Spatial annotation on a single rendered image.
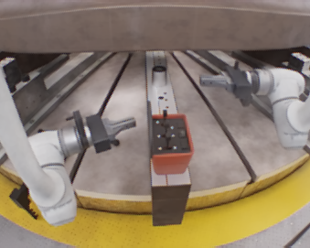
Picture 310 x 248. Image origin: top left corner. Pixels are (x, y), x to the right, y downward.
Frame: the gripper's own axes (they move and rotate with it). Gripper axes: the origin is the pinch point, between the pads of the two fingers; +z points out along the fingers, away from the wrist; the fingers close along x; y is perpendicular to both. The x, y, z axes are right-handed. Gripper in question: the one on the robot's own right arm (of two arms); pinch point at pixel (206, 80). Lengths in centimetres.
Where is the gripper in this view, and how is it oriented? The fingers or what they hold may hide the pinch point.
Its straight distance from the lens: 69.6
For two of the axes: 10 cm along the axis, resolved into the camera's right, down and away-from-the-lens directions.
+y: -0.1, -7.5, -6.6
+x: 0.5, 6.6, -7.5
